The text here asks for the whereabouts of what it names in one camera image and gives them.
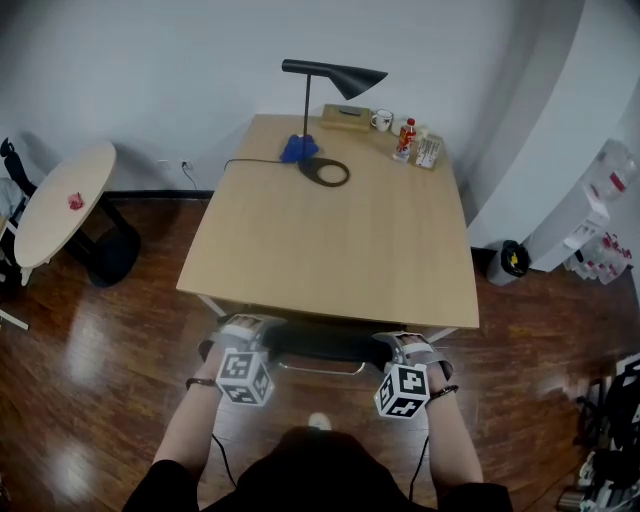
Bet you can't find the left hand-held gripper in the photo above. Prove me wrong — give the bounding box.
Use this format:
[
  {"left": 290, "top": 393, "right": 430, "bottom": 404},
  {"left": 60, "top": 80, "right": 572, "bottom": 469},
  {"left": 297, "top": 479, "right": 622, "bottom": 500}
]
[{"left": 198, "top": 313, "right": 289, "bottom": 407}]

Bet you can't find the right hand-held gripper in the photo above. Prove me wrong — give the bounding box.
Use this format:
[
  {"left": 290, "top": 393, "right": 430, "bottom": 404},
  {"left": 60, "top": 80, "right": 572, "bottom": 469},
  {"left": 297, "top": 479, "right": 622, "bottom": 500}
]
[{"left": 372, "top": 330, "right": 454, "bottom": 421}]

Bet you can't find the black mesh chair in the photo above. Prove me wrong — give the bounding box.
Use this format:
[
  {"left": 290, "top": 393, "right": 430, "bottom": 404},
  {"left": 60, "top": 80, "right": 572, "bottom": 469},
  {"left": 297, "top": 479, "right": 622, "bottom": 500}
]
[{"left": 227, "top": 312, "right": 401, "bottom": 376}]

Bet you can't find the person's left forearm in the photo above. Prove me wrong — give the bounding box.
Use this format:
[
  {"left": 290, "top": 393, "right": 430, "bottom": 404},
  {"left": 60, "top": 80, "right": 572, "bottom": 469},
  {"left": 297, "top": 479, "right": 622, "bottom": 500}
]
[{"left": 152, "top": 377, "right": 224, "bottom": 481}]

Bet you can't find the person's right forearm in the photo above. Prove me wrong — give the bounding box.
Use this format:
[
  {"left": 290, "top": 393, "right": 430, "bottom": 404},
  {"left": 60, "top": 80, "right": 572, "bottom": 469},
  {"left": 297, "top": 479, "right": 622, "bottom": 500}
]
[{"left": 424, "top": 384, "right": 484, "bottom": 489}]

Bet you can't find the black headrest office chair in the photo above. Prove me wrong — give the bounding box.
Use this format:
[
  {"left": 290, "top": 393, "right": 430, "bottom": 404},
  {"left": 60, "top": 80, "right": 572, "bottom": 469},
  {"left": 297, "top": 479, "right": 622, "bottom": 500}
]
[{"left": 0, "top": 137, "right": 40, "bottom": 201}]

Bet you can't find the light wooden desk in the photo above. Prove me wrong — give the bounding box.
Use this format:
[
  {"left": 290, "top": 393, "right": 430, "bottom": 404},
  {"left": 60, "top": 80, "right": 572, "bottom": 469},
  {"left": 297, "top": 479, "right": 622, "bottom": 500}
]
[{"left": 175, "top": 113, "right": 481, "bottom": 346}]

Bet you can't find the grey waste bin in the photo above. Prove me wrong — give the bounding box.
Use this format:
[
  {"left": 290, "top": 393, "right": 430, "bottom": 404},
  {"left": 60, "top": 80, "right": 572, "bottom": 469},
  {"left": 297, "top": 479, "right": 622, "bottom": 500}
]
[{"left": 487, "top": 239, "right": 531, "bottom": 287}]

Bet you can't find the person's black shirt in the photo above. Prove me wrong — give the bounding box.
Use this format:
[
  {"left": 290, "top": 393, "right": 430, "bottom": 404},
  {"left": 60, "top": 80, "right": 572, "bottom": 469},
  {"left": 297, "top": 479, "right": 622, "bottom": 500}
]
[{"left": 122, "top": 427, "right": 514, "bottom": 512}]

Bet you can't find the blue cloth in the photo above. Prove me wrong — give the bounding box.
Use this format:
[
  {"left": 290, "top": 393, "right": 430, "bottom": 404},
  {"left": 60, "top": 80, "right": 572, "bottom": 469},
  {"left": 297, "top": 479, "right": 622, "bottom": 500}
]
[{"left": 278, "top": 133, "right": 321, "bottom": 165}]

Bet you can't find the white water dispenser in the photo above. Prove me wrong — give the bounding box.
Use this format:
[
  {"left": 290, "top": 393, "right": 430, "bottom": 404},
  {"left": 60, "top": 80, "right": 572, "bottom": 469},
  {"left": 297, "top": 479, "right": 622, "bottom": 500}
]
[{"left": 529, "top": 139, "right": 640, "bottom": 274}]

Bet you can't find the red label drink bottle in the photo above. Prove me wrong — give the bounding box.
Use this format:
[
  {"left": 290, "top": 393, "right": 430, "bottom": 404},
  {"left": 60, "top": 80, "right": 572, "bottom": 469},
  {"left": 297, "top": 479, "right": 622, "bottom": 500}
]
[{"left": 392, "top": 117, "right": 418, "bottom": 165}]

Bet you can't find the row of clear water jugs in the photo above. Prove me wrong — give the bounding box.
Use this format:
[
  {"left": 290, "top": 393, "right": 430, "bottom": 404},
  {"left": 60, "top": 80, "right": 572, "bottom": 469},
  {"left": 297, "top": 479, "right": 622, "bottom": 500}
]
[{"left": 564, "top": 230, "right": 634, "bottom": 286}]

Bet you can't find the steel tumbler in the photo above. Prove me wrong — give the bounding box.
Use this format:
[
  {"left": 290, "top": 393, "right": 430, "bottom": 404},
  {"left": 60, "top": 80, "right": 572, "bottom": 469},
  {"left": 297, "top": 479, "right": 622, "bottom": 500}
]
[{"left": 559, "top": 487, "right": 589, "bottom": 509}]

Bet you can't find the round wooden table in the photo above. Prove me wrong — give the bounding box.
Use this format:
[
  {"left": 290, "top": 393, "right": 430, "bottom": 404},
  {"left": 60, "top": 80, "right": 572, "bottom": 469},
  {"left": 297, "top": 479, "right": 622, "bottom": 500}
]
[{"left": 13, "top": 139, "right": 142, "bottom": 289}]

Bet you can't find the wooden tissue box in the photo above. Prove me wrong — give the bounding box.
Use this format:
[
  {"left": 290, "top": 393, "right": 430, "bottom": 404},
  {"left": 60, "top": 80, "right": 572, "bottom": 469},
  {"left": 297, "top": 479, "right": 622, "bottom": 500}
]
[{"left": 320, "top": 103, "right": 371, "bottom": 132}]

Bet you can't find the white metal rack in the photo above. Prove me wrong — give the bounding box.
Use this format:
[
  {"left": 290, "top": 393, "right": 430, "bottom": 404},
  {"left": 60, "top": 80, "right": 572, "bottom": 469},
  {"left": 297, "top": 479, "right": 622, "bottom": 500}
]
[{"left": 579, "top": 449, "right": 640, "bottom": 512}]

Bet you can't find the clear dispenser water jug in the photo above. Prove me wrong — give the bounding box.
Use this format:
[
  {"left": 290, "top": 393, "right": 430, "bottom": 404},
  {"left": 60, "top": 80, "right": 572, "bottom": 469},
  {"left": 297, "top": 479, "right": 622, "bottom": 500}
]
[{"left": 582, "top": 139, "right": 640, "bottom": 202}]

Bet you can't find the black desk lamp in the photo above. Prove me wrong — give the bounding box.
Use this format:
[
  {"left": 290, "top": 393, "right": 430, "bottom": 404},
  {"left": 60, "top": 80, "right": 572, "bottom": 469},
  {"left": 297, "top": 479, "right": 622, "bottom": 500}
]
[{"left": 281, "top": 58, "right": 389, "bottom": 189}]

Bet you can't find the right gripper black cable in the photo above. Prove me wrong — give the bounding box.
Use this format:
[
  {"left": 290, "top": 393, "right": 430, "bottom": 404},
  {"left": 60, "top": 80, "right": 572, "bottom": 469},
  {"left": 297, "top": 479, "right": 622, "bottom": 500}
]
[{"left": 408, "top": 434, "right": 431, "bottom": 501}]

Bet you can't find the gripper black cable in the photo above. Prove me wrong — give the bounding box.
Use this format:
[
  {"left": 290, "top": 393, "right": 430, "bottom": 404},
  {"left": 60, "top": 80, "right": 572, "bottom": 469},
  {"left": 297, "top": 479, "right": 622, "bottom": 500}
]
[
  {"left": 212, "top": 432, "right": 239, "bottom": 489},
  {"left": 408, "top": 434, "right": 431, "bottom": 501}
]

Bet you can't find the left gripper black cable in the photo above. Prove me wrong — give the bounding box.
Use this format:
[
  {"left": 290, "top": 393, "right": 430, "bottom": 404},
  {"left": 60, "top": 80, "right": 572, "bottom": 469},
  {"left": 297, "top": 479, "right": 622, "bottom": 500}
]
[{"left": 212, "top": 432, "right": 239, "bottom": 489}]

